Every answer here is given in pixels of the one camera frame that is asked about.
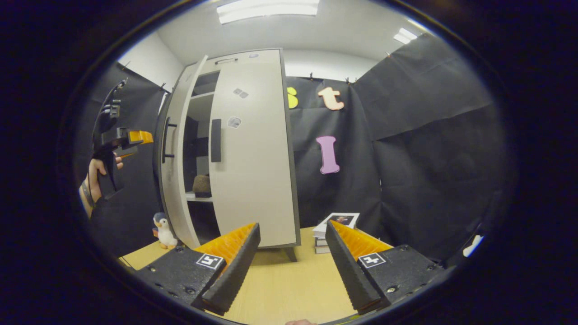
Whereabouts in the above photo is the large ceiling light panel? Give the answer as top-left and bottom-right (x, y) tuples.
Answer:
(216, 0), (320, 24)

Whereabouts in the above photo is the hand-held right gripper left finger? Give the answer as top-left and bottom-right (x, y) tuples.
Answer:
(135, 222), (261, 316)

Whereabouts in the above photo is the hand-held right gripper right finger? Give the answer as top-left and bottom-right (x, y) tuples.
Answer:
(325, 219), (445, 316)

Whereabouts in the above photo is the white shoe cabinet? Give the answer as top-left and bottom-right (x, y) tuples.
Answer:
(156, 47), (302, 262)

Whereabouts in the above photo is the white cabinet drawer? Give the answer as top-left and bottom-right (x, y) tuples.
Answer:
(205, 49), (284, 68)

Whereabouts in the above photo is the white photo cover book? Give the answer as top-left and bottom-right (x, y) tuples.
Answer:
(312, 212), (360, 239)

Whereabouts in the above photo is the black wristband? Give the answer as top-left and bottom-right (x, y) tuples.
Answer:
(81, 180), (96, 209)

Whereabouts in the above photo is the small ceiling light panel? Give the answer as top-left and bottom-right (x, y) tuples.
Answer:
(393, 27), (419, 45)

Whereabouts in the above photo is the white cabinet door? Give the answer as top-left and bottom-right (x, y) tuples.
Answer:
(156, 55), (208, 250)
(209, 61), (298, 248)

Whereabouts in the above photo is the brown shoe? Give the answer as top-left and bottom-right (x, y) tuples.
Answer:
(192, 174), (212, 198)

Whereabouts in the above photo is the penguin plush toy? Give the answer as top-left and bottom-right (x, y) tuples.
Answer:
(152, 212), (178, 250)

